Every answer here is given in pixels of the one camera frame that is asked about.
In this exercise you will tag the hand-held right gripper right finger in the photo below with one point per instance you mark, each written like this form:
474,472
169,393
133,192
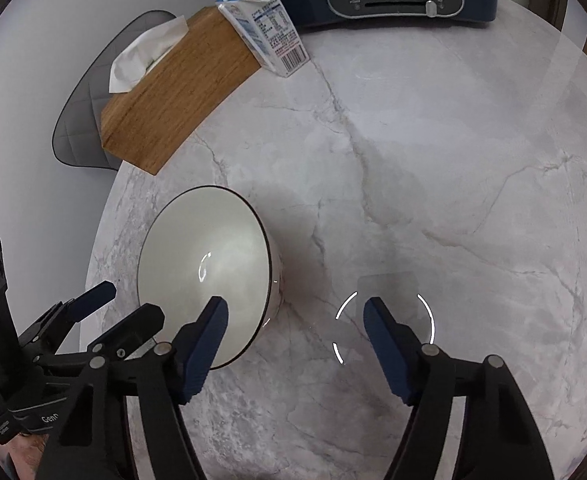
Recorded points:
388,352

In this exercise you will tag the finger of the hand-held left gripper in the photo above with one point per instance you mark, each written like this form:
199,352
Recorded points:
133,322
93,297

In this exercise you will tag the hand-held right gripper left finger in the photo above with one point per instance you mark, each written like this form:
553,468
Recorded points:
206,347

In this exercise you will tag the printed white bowl dark rim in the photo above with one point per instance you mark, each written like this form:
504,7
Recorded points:
198,245

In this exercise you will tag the person's left hand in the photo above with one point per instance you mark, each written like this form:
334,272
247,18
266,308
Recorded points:
25,457

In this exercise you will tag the grey quilted chair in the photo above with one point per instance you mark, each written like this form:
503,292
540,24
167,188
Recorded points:
80,125

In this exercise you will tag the wooden tissue box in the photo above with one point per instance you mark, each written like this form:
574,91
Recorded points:
173,95

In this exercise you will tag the white tissue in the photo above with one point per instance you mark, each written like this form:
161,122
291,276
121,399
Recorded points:
143,55

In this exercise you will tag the blue white milk carton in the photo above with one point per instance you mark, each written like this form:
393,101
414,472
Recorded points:
268,30

